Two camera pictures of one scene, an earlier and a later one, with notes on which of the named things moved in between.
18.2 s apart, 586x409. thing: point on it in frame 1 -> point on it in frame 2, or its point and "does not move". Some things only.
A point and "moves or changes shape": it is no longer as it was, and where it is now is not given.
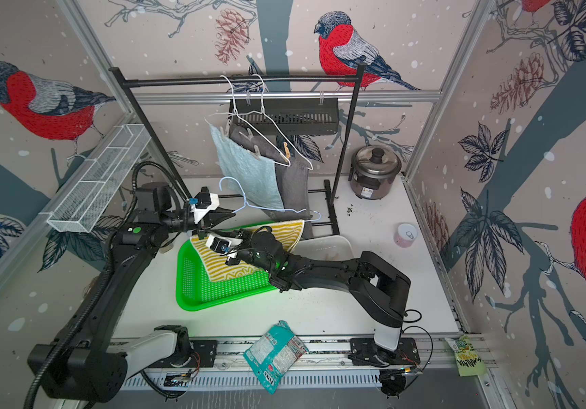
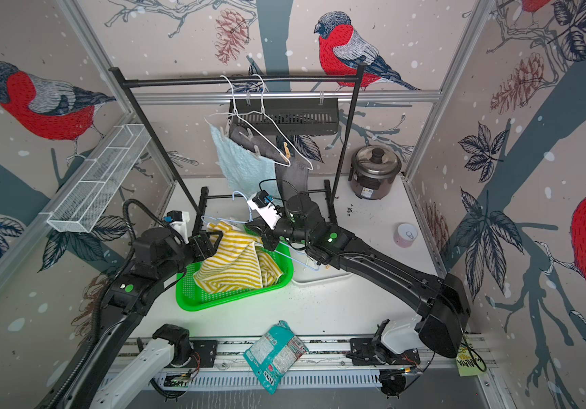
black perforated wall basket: [315, 118] does not move
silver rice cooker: [373, 171] does not move
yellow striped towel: [215, 261] moves or changes shape
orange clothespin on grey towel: [287, 154] does not move
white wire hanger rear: [272, 119] does not move
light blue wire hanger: [299, 210] moves or changes shape
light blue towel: [250, 176] does not move
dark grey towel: [294, 181] does not move
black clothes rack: [333, 195] does not move
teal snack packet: [274, 355] does not move
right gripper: [234, 263] -> [267, 233]
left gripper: [221, 214] -> [209, 249]
